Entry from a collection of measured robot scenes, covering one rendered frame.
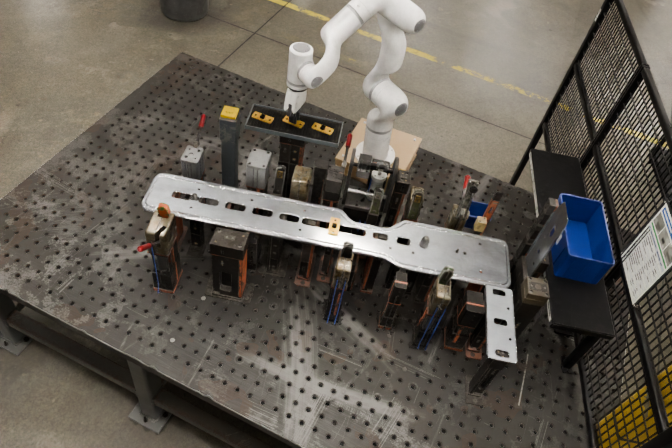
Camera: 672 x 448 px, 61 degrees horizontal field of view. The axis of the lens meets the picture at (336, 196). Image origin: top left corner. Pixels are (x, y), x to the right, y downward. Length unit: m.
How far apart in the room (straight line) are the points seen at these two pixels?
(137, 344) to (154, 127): 1.15
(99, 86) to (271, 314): 2.58
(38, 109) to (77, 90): 0.29
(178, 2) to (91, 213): 2.64
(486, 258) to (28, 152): 2.83
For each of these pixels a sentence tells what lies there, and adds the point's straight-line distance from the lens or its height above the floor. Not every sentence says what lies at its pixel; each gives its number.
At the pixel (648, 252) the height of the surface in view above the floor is 1.30.
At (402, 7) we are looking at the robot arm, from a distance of 2.18.
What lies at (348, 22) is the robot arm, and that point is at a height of 1.58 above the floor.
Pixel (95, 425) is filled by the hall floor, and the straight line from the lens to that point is 2.90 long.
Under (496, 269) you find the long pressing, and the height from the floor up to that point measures 1.00.
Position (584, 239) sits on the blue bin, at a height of 1.03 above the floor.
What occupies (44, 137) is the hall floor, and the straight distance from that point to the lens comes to 4.05.
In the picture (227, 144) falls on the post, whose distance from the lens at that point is 2.39.
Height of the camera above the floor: 2.65
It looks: 47 degrees down
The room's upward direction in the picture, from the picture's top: 11 degrees clockwise
